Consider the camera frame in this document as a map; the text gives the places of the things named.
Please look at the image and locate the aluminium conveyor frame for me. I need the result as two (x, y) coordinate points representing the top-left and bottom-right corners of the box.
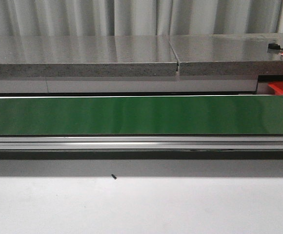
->
(0, 136), (283, 151)

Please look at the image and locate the green conveyor belt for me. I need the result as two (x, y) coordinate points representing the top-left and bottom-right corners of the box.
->
(0, 95), (283, 136)

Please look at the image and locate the grey stone counter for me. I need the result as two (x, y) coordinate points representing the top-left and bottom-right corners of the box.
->
(0, 33), (283, 96)

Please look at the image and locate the white pleated curtain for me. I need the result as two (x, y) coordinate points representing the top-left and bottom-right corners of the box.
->
(0, 0), (283, 36)

